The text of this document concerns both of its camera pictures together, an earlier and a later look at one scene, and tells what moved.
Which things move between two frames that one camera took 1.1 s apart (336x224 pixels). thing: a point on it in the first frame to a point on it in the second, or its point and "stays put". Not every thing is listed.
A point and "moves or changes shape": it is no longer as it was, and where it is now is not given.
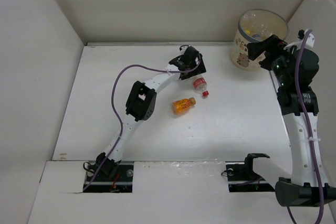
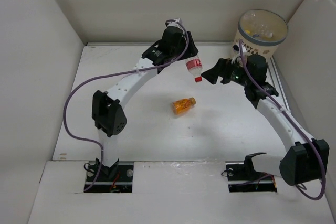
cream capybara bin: (255, 26) stays put
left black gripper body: (200, 71) to (176, 52)
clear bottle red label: (200, 84) moves or changes shape
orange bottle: (181, 106) stays put
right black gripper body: (277, 61) to (239, 76)
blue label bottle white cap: (256, 36) stays put
